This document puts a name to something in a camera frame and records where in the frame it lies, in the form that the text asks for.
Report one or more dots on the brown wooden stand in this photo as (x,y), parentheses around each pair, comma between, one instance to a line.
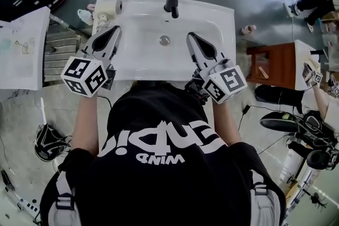
(280,61)

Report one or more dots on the pink slipper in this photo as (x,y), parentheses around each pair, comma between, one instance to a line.
(91,7)

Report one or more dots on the grey metal slatted rack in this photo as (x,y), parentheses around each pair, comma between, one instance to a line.
(59,47)

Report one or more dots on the person's left forearm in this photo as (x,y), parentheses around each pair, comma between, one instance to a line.
(84,124)

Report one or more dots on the metal sink drain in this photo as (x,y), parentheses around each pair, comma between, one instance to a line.
(164,40)

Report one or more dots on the person's right forearm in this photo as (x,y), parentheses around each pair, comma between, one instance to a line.
(225,124)

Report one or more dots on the small plastic drink bottle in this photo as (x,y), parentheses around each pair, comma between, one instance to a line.
(249,29)

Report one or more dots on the white plastic jug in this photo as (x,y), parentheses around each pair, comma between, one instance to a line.
(84,17)

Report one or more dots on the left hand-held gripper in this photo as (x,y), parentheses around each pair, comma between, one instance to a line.
(84,76)

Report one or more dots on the clear glass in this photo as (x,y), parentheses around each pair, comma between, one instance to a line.
(27,47)

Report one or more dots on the person's black printed shirt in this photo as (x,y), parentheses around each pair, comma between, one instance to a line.
(164,161)

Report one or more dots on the white ceramic sink basin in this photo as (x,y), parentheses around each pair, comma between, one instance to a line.
(148,61)

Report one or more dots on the black power adapter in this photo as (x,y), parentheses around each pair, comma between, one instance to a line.
(246,109)

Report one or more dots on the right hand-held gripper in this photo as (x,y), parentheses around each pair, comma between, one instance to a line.
(225,84)

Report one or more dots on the black faucet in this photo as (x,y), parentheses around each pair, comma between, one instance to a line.
(172,0)

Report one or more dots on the white stone slab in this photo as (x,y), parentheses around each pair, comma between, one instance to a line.
(298,66)

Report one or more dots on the small wooden block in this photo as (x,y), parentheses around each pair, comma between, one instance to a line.
(263,72)

